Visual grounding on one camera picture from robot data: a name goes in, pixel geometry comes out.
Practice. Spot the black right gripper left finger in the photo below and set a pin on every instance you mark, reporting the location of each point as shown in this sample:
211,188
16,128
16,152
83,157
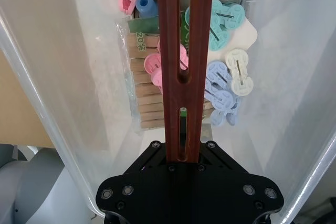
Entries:
155,155

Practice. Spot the teal plastic clip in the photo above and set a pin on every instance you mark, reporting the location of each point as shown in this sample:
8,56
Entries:
223,24

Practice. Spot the pale grey rounded housing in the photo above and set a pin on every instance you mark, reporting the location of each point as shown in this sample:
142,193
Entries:
34,190

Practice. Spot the red-brown slotted wooden spatula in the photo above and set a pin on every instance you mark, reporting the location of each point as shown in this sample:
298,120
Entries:
170,82

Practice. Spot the light blue plastic clip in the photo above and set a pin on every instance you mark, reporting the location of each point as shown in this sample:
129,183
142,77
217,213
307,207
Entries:
223,117
218,77
224,100

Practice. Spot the pink plastic clip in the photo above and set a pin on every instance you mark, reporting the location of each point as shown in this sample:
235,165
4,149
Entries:
153,69

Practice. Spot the cream plastic clip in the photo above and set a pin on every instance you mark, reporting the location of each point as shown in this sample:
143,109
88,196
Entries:
240,77

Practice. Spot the bagged wooden clothespin pack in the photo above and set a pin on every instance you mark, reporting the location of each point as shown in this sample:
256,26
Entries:
144,98

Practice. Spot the blue plastic cylinder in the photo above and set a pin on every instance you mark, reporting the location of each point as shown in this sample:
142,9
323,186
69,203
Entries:
145,5

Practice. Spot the clear plastic storage bin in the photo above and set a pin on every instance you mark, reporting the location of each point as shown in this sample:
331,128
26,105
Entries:
288,90

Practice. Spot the white sponge pad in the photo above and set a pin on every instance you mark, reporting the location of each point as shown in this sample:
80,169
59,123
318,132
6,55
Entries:
245,35

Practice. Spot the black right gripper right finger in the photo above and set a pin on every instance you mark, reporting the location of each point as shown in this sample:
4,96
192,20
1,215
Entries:
214,157

